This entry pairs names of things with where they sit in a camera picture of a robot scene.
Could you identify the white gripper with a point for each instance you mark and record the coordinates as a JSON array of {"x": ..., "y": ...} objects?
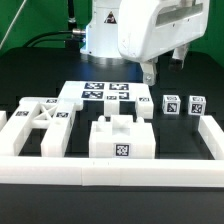
[{"x": 149, "y": 28}]

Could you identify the white chair seat part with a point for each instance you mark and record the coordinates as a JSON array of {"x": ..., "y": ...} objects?
[{"x": 121, "y": 137}]

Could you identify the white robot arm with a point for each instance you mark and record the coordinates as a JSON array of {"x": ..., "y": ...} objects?
[{"x": 101, "y": 34}]

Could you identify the white cube near marker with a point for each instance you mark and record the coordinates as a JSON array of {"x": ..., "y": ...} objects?
[{"x": 171, "y": 104}]

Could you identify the white cube marker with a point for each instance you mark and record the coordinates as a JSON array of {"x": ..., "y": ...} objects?
[
  {"x": 196, "y": 105},
  {"x": 171, "y": 104}
]

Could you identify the white cube far marker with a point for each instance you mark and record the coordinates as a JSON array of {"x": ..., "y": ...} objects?
[{"x": 196, "y": 105}]

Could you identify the white right fence bar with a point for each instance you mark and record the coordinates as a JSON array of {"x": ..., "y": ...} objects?
[{"x": 213, "y": 136}]

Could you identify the white fence bar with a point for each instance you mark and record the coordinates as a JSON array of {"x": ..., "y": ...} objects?
[
  {"x": 112, "y": 172},
  {"x": 213, "y": 136}
]

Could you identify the white diagonal rod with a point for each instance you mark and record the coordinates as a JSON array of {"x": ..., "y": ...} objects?
[{"x": 6, "y": 35}]

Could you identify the white left fence block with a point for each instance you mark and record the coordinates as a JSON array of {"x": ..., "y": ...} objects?
[{"x": 3, "y": 119}]

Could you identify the white front fence bar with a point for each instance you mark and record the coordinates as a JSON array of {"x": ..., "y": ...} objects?
[{"x": 112, "y": 172}]

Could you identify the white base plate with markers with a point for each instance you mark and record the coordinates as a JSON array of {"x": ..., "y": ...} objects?
[{"x": 98, "y": 91}]

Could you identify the black cable connector post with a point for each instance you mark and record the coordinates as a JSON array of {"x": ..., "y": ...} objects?
[{"x": 76, "y": 36}]

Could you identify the white chair back frame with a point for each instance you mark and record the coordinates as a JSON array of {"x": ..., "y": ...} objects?
[{"x": 55, "y": 115}]

